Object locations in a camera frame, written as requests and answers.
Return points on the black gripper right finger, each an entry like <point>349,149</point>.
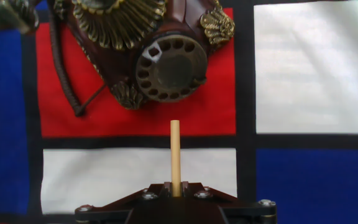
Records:
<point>247,214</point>

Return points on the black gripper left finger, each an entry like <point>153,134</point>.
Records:
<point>104,214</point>

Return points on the short wooden stick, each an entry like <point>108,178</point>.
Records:
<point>175,155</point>

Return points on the antique brown brass rotary phone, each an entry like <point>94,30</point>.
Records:
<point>169,68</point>

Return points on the Mondrian pattern tablecloth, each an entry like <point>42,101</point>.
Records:
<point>306,77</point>

